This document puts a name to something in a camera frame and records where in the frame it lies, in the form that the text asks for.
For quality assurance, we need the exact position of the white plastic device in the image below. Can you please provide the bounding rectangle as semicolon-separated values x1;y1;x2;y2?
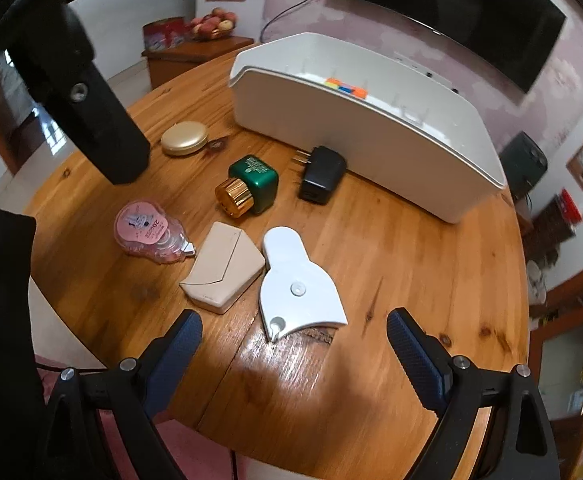
258;226;348;343

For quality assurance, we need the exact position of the green bottle with gold cap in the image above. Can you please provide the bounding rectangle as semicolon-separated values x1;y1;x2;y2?
214;155;278;219

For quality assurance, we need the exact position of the tall dark cylinder red lid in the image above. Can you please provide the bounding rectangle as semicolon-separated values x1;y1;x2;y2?
524;189;583;266

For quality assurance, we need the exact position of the black wall television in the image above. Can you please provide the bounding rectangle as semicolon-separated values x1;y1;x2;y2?
329;0;568;95

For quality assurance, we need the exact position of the small wooden side cabinet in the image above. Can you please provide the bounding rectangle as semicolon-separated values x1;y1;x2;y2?
141;36;254;92

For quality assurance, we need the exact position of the black clothing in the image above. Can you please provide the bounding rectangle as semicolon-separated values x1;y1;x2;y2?
0;200;47;480

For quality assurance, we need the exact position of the red printed tin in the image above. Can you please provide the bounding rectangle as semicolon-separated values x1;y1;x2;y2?
142;16;190;52

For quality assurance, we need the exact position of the wooden glass-door cabinet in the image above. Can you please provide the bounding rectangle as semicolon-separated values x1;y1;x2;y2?
529;285;583;480

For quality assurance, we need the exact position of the pink correction tape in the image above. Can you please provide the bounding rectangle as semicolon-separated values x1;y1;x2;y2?
114;200;198;265

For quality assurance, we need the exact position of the pink cloth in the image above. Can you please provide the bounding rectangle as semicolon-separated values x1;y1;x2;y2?
31;350;237;480

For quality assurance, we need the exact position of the beige envelope-shaped case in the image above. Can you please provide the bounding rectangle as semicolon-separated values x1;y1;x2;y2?
179;221;266;315

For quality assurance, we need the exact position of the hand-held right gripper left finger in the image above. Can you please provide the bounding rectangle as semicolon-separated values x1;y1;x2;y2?
46;308;203;480

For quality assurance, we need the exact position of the white plastic storage bin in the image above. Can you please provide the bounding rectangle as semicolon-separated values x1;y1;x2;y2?
228;31;506;225

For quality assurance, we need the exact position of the black television cable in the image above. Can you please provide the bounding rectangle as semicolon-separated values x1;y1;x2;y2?
258;0;332;43

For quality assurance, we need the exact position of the gold round compact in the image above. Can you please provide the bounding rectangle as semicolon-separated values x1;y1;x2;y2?
161;120;227;157

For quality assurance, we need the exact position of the colourful puzzle cube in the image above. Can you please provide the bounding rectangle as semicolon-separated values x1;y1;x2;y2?
325;77;368;100

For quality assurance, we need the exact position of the dark air fryer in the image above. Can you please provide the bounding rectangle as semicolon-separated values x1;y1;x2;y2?
499;131;548;200

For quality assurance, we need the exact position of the bowl of fruit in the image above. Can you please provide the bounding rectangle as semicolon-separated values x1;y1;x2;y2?
187;7;237;41

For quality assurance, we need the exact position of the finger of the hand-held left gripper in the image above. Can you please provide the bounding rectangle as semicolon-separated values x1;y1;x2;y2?
6;7;152;186

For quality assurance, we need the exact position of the black plug charger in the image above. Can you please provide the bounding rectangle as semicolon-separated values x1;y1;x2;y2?
291;145;347;206

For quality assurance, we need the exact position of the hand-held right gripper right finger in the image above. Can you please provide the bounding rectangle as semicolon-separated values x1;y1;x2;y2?
386;307;562;480

